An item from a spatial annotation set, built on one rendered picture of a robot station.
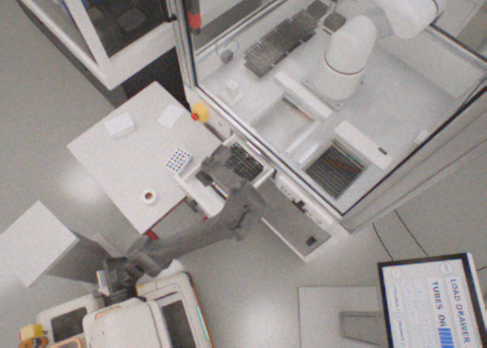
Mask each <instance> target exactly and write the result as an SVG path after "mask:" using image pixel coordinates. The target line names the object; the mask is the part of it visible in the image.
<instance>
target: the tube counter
mask: <svg viewBox="0 0 487 348"><path fill-rule="evenodd" d="M434 317H435V320H436V327H437V331H438V341H439V345H440V348H456V345H455V342H454V339H453V332H452V329H451V325H450V319H449V315H448V314H434Z"/></svg>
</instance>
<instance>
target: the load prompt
mask: <svg viewBox="0 0 487 348"><path fill-rule="evenodd" d="M444 280H445V284H446V291H447V294H448V298H449V303H450V307H451V311H452V312H451V314H452V317H453V321H454V326H455V329H456V333H457V340H458V346H459V348H478V344H477V339H476V336H475V330H474V327H473V324H472V322H473V321H472V318H471V315H470V309H469V305H468V302H467V297H466V294H465V291H464V285H463V282H462V278H461V275H457V276H447V277H444Z"/></svg>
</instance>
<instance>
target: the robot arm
mask: <svg viewBox="0 0 487 348"><path fill-rule="evenodd" d="M231 154H232V153H231V150H230V149H229V148H227V147H226V146H225V145H223V144H220V145H219V146H218V147H217V148H216V149H215V150H214V151H213V152H212V153H210V157H207V156H206V157H205V158H204V159H203V160H202V162H201V170H200V171H199V172H198V173H196V175H195V177H196V179H197V180H199V181H200V182H201V184H203V186H204V187H207V186H210V185H211V184H213V183H214V182H216V184H219V185H220V186H221V188H222V189H224V190H225V192H226V193H227V194H228V196H227V198H226V200H225V204H224V207H223V208H222V209H221V211H220V212H219V213H217V214H216V215H215V216H213V217H211V218H208V219H206V220H205V221H202V222H198V223H197V224H195V225H192V226H191V227H188V228H187V229H185V230H183V231H179V232H178V233H176V234H174V235H172V236H168V237H167V238H163V239H159V240H153V239H151V238H150V237H149V236H147V237H145V236H142V237H140V238H139V239H137V240H136V241H135V242H134V243H133V244H132V245H131V246H130V247H129V249H128V250H127V251H126V255H125V256H124V257H118V258H112V259H110V258H106V259H105V260H104V261H103V266H104V270H105V273H106V276H107V283H108V292H109V295H110V297H111V298H112V299H113V298H115V297H116V296H114V293H113V292H117V291H119V290H121V289H124V288H125V289H126V288H128V287H132V286H136V281H138V279H139V278H141V277H142V276H143V275H144V274H147V275H149V276H150V277H151V278H155V277H157V275H160V274H161V273H162V271H164V270H166V269H167V268H168V267H170V265H171V263H172V262H173V259H176V258H179V257H181V256H182V255H186V254H188V253H190V252H193V251H194V250H198V249H201V248H203V247H205V246H209V245H211V244H212V243H215V242H221V241H225V240H234V239H236V241H237V242H240V241H243V240H245V239H246V237H247V235H248V234H249V233H250V232H251V229H252V228H253V227H254V225H255V223H256V221H257V220H258V219H259V218H262V217H263V216H264V215H265V214H266V213H267V211H268V207H267V206H266V204H267V201H266V199H265V198H264V197H263V196H262V194H261V193H260V192H259V191H258V190H257V188H255V187H254V186H253V185H252V184H251V182H250V181H249V180H248V179H241V177H239V176H238V175H237V174H236V173H233V172H232V171H231V170H230V169H229V168H226V167H225V166H224V165H225V160H226V159H227V158H229V157H230V156H231Z"/></svg>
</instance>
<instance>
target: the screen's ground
mask: <svg viewBox="0 0 487 348"><path fill-rule="evenodd" d="M451 261H452V264H453V266H454V269H455V275H453V276H457V275H461V278H462V282H463V285H464V291H465V294H466V297H467V302H468V305H469V309H470V315H471V318H472V321H473V322H472V324H473V327H474V330H475V336H476V339H477V344H478V348H482V346H481V345H482V344H481V341H480V338H479V334H478V329H477V324H476V318H475V315H474V312H473V310H474V309H473V306H472V303H471V298H470V294H469V291H468V286H467V282H466V279H465V274H464V271H463V267H462V262H461V259H459V260H451ZM438 262H440V261H434V262H425V263H416V264H407V265H398V266H401V270H402V274H403V279H400V280H391V279H392V278H391V273H390V268H389V267H396V266H389V267H382V269H383V274H384V276H383V278H384V282H385V287H386V297H387V302H388V306H389V307H388V311H389V316H390V320H391V330H392V335H393V343H394V348H399V347H397V346H396V344H397V342H396V337H395V332H394V323H393V319H392V318H406V323H407V328H408V332H409V335H408V337H409V341H410V345H411V348H412V340H411V335H410V331H409V322H408V318H407V310H406V306H405V301H404V300H405V297H404V293H403V289H402V280H410V279H425V285H426V289H427V293H428V295H427V297H428V300H429V303H430V311H431V314H432V318H433V320H432V322H433V325H434V328H435V336H436V340H437V344H438V348H440V345H439V341H438V331H437V327H436V320H435V317H434V314H448V315H449V319H450V325H451V329H452V332H453V339H454V342H455V345H456V348H459V346H458V340H457V333H456V329H455V326H454V321H453V317H452V314H451V312H452V311H451V307H450V303H449V298H448V294H447V291H446V284H445V280H444V277H447V276H441V275H440V271H439V268H438ZM391 285H401V294H402V298H403V303H404V312H405V313H392V309H391V304H390V300H389V298H390V295H389V290H388V286H391Z"/></svg>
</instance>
